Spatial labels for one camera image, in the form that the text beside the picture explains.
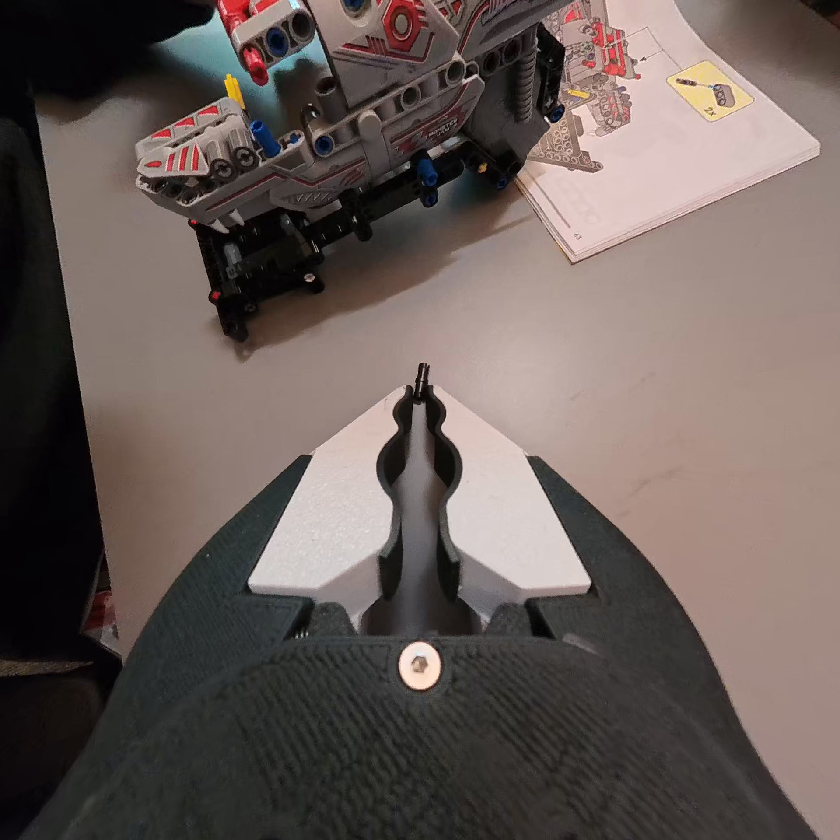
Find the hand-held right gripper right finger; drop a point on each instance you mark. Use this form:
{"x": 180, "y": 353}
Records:
{"x": 518, "y": 525}

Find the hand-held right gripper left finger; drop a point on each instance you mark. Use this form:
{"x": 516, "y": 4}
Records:
{"x": 328, "y": 525}

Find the black connector pin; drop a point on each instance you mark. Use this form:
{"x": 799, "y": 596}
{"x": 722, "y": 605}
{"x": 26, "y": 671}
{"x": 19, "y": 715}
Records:
{"x": 422, "y": 380}

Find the red grey brick truck model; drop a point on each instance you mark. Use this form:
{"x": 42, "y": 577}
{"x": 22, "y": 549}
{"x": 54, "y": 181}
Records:
{"x": 380, "y": 118}

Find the grey desk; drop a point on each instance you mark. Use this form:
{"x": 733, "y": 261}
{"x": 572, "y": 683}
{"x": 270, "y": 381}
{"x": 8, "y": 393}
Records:
{"x": 590, "y": 394}

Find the small red item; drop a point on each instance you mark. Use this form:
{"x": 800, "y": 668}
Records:
{"x": 102, "y": 613}

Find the open building instruction booklet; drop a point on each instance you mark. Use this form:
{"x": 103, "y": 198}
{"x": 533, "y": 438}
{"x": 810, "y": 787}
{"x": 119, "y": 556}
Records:
{"x": 689, "y": 144}

